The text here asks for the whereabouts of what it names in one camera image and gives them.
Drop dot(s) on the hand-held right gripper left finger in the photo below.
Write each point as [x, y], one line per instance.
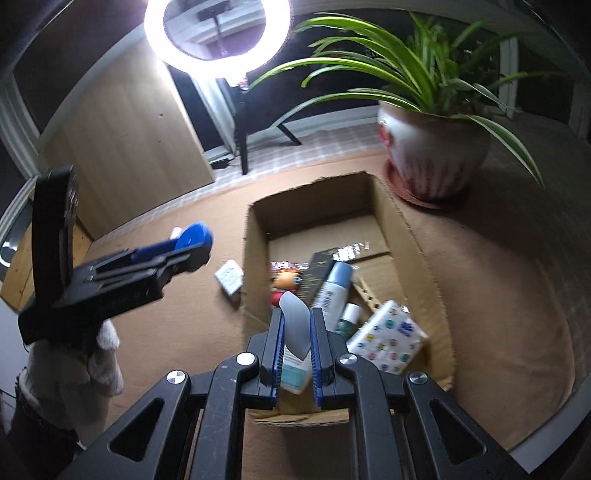
[276, 364]

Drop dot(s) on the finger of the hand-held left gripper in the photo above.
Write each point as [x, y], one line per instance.
[184, 261]
[152, 251]

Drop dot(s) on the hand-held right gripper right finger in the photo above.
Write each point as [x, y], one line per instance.
[316, 364]

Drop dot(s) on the white squeeze tube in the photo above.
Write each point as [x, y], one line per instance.
[295, 332]

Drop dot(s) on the white charger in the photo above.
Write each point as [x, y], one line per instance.
[229, 276]

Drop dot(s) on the green tube with white cap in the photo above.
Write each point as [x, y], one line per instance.
[348, 318]

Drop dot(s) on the cardboard box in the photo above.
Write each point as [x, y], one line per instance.
[256, 258]

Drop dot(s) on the patterned tissue pack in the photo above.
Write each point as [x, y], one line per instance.
[388, 337]

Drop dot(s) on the small toy figure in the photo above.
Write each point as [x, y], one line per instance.
[286, 279]

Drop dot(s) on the wooden clothespin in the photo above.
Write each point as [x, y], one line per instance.
[367, 293]

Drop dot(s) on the black packet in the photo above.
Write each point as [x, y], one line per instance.
[318, 270]

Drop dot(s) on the small striped packet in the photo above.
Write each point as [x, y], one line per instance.
[288, 265]

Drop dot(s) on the person's left forearm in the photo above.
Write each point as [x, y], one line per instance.
[69, 392]

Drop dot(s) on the wooden plank panel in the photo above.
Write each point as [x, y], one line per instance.
[16, 281]

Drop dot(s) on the white bottle with blue cap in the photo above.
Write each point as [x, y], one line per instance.
[334, 281]

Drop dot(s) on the black power adapter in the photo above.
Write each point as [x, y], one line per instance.
[220, 162]

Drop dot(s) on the wooden board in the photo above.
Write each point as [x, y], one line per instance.
[129, 138]

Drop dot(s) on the black tripod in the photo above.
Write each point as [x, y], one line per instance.
[242, 138]

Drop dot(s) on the green spider plant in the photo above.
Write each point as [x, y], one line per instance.
[425, 78]

